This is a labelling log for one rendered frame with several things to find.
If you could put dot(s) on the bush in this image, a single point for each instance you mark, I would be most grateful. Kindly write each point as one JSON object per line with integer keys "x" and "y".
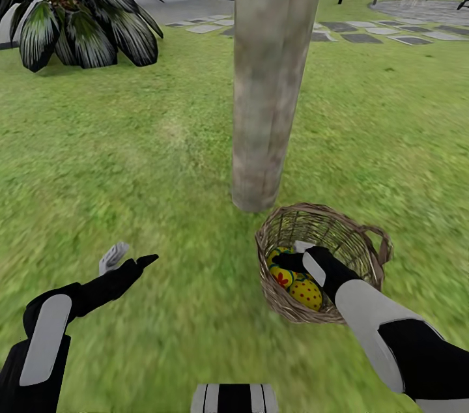
{"x": 83, "y": 32}

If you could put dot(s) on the wicker basket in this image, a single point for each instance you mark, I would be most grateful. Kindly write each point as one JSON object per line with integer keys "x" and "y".
{"x": 282, "y": 302}

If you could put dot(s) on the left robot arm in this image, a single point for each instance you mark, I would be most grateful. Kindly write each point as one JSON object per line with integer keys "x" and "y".
{"x": 31, "y": 379}

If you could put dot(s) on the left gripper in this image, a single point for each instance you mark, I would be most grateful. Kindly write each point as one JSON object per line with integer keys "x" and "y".
{"x": 117, "y": 282}

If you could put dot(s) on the robot trunk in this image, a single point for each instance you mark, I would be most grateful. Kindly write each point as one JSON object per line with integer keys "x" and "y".
{"x": 234, "y": 398}

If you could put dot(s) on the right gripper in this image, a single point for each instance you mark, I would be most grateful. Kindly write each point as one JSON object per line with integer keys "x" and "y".
{"x": 287, "y": 261}

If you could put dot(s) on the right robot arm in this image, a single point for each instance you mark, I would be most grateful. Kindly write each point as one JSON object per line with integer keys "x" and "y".
{"x": 407, "y": 353}

